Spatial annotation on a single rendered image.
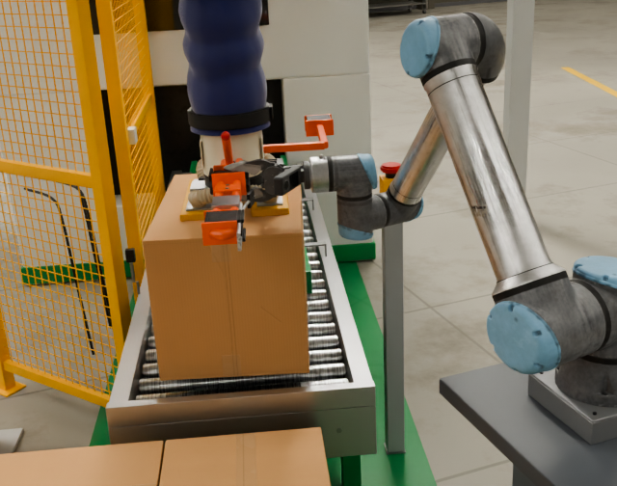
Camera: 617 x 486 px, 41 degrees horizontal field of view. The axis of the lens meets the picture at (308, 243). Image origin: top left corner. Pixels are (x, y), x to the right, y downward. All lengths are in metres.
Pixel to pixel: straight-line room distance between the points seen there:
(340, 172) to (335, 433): 0.70
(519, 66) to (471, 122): 3.35
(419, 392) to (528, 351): 1.79
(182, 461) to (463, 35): 1.18
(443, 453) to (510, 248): 1.51
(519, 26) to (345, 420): 3.19
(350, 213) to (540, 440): 0.73
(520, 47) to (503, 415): 3.40
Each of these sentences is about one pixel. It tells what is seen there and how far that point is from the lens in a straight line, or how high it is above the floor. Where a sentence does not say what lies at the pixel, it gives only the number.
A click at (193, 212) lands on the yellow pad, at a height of 1.05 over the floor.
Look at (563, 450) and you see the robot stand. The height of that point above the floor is 0.75.
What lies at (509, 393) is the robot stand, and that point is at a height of 0.75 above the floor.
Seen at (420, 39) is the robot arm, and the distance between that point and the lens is 1.72.
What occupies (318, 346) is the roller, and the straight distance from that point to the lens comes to 2.59.
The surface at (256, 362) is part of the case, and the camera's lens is 2.24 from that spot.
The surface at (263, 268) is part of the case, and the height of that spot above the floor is 0.94.
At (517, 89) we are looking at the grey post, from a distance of 5.05.
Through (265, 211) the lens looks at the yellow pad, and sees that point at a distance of 2.22.
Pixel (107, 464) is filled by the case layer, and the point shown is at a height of 0.54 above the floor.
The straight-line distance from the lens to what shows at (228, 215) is 1.77.
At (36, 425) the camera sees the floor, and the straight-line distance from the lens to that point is 3.45.
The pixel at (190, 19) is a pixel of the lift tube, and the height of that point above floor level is 1.53.
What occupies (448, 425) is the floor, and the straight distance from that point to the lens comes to 3.19.
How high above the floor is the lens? 1.74
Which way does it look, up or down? 21 degrees down
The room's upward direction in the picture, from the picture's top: 3 degrees counter-clockwise
